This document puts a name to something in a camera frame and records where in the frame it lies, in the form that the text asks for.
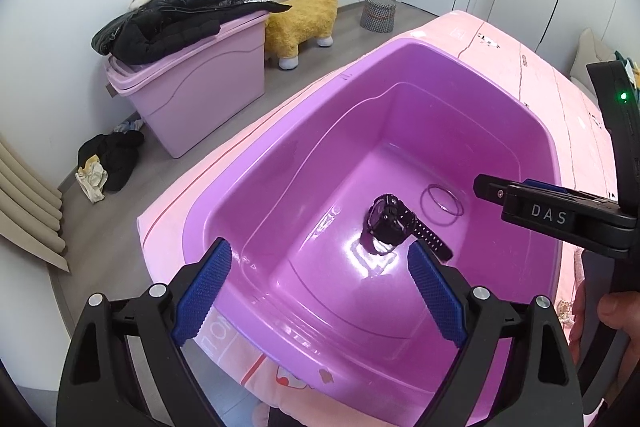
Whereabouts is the right hand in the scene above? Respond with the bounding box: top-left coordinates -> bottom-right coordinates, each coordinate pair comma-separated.
568,281 -> 640,388

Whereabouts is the black digital watch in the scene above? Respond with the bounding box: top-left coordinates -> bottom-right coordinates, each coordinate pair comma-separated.
364,194 -> 454,262

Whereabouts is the beige chair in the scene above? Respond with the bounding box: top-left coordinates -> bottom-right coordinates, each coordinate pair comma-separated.
570,28 -> 616,104

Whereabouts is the clothes pile on chair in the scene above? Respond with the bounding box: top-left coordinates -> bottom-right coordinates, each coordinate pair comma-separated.
614,51 -> 639,91

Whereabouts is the purple plastic tub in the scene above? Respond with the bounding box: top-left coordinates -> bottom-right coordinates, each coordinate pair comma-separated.
182,38 -> 561,426

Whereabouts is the black clothes pile on floor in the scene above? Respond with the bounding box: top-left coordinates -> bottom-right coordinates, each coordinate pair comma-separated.
75,130 -> 144,204

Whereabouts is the beige ribbed panel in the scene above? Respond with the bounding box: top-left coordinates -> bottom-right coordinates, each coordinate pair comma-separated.
0,140 -> 70,273

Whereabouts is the patterned round basket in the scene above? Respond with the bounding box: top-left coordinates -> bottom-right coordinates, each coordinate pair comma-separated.
360,0 -> 396,34

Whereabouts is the pink storage box with lid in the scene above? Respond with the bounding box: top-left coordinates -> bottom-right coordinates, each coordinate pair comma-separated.
104,12 -> 268,158

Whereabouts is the yellow white alpaca plush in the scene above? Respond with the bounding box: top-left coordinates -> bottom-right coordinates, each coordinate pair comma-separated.
265,0 -> 338,70

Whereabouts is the black puffer jacket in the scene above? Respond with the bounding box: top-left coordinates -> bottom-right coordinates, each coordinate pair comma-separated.
91,0 -> 291,66

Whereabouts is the thin black hair tie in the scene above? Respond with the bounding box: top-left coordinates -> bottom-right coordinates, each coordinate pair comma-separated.
420,184 -> 464,228

